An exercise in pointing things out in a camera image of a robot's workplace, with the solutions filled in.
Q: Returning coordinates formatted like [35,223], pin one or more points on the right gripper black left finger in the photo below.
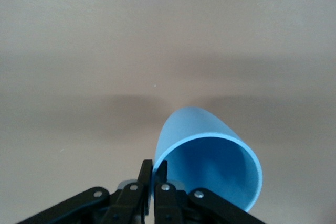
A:
[131,200]

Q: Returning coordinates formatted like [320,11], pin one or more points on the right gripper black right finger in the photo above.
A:
[168,203]

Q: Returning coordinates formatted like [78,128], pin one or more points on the blue plastic cup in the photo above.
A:
[210,171]

